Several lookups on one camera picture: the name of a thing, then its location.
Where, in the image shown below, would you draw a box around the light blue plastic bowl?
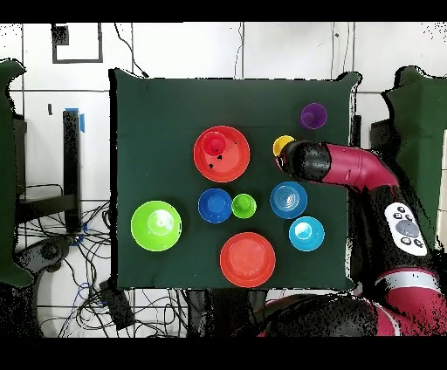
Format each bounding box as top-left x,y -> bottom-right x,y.
288,216 -> 327,253

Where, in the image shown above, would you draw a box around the black cable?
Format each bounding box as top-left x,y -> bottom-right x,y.
113,22 -> 150,79

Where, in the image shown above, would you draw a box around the blue ribbed plastic bowl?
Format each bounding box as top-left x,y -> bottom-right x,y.
269,180 -> 309,220

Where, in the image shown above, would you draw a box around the grey pedestal foot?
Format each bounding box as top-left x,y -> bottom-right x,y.
13,236 -> 75,274

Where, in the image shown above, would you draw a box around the blue tape strip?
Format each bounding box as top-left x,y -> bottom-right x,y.
65,106 -> 86,134

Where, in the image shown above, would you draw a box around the black power brick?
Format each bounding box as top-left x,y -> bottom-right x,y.
99,280 -> 136,331

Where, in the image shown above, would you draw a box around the purple plastic cup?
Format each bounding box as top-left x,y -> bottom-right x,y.
299,102 -> 328,131

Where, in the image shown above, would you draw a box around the dark green tablecloth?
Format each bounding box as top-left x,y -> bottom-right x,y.
108,67 -> 362,292

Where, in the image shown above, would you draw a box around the dark green cloth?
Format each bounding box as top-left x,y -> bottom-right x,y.
0,58 -> 34,288
382,65 -> 447,245

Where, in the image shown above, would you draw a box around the tangled floor cables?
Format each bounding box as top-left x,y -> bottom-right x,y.
17,200 -> 189,338

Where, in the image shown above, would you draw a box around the orange plastic bowl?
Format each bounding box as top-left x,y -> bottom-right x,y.
219,231 -> 277,289
193,125 -> 251,183

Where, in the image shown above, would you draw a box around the orange plastic cup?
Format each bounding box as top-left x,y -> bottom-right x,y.
201,131 -> 228,157

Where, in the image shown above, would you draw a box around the dark blue plastic bowl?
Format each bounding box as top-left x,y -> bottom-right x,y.
197,188 -> 234,224

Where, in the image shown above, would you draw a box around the green plastic cup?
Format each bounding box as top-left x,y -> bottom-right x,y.
230,193 -> 258,220

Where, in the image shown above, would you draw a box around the yellow plastic cup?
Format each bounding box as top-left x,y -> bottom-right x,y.
272,134 -> 297,158

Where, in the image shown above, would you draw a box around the black metal post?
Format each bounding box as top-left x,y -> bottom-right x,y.
349,113 -> 363,147
62,108 -> 83,234

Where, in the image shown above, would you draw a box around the black square frame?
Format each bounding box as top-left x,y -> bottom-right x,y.
51,22 -> 104,65

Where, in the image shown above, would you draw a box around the green plastic bowl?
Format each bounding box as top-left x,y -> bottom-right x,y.
130,200 -> 183,253

